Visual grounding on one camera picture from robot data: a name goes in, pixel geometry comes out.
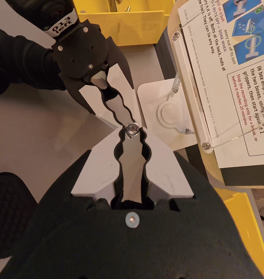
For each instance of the steel bolt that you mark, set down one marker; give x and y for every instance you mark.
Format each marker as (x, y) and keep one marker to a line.
(135, 135)
(128, 9)

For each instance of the instruction sheet on wooden stand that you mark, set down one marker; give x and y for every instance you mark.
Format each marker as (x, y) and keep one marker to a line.
(208, 165)

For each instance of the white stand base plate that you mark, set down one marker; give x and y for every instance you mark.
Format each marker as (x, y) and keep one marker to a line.
(149, 98)

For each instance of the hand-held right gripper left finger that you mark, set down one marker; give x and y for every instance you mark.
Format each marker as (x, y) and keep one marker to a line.
(94, 172)

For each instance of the white metal stand strut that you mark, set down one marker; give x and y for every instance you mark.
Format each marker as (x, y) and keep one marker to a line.
(176, 84)

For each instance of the yellow plastic parts box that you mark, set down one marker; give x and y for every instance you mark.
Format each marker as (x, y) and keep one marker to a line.
(243, 209)
(134, 28)

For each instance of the printed instruction sheet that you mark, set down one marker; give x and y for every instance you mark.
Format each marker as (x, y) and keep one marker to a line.
(232, 130)

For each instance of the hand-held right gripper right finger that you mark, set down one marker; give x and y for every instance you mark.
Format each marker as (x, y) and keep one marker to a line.
(167, 174)

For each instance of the person's left hand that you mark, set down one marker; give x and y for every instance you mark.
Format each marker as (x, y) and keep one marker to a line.
(42, 67)

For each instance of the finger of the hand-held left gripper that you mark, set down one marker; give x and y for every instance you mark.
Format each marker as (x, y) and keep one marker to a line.
(121, 82)
(92, 100)

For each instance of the white clip bar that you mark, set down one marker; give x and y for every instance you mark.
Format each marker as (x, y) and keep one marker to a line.
(188, 87)

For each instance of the silver bolt with nut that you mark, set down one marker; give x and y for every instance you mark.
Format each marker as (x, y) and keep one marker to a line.
(128, 126)

